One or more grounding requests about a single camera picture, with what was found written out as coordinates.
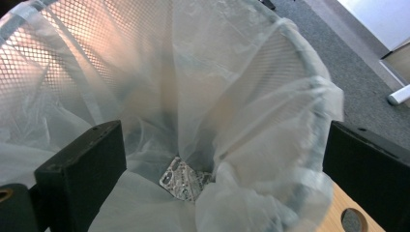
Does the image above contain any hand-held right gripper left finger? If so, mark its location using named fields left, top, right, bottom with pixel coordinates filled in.
left=33, top=120, right=128, bottom=232

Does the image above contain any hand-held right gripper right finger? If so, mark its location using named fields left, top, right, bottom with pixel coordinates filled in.
left=323, top=120, right=410, bottom=232

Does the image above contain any silver pill blister pack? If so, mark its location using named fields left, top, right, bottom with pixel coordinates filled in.
left=159, top=157, right=214, bottom=203

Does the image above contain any mesh trash bin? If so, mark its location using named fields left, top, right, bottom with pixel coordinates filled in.
left=0, top=0, right=335, bottom=232

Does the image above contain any translucent white bin bag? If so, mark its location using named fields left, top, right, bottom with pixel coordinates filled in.
left=0, top=0, right=345, bottom=232

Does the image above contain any black metal stand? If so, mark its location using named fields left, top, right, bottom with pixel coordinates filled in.
left=259, top=0, right=277, bottom=11

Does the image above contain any white wall panel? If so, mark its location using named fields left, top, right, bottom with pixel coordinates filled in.
left=337, top=0, right=410, bottom=51

